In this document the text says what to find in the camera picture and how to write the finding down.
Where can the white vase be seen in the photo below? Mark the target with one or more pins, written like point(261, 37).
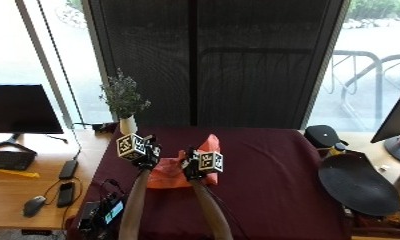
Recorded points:
point(126, 125)

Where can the black round case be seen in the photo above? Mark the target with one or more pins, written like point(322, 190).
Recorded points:
point(322, 135)

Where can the dark mesh window blind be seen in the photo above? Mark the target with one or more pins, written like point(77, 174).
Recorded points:
point(217, 63)

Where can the black monitor with red stand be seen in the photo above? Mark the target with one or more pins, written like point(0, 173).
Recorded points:
point(397, 130)

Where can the left glove marker cube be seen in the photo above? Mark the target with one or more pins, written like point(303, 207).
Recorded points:
point(129, 146)

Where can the right glove marker cube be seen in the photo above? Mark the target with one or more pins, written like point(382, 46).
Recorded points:
point(209, 161)

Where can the dark red tablecloth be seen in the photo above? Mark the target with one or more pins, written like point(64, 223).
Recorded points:
point(253, 186)

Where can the bunch of small flowers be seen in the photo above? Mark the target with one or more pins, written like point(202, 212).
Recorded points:
point(121, 95)

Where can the orange-red cloth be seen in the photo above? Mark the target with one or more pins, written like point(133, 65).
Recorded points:
point(173, 170)

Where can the glove marker cube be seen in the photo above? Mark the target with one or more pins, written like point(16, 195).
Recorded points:
point(209, 161)
point(129, 146)

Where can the black smartphone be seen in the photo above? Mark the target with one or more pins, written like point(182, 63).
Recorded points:
point(65, 194)

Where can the black keyboard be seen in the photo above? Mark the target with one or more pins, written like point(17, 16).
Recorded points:
point(8, 160)

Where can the black computer monitor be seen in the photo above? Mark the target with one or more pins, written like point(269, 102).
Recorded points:
point(17, 111)

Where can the grey computer mouse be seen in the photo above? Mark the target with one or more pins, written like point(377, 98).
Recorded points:
point(33, 206)

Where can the yellow paper strip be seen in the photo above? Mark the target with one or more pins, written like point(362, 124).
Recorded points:
point(17, 173)

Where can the person's left hand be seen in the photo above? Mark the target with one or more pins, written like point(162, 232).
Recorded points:
point(148, 155)

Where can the black device with lit screen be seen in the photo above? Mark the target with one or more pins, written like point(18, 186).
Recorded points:
point(102, 211)

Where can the metal bicycle rack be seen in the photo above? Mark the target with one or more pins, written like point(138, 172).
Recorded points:
point(367, 76)

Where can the wooden desk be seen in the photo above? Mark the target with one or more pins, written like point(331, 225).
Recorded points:
point(26, 186)

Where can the person's right hand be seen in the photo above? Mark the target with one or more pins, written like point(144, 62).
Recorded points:
point(192, 165)

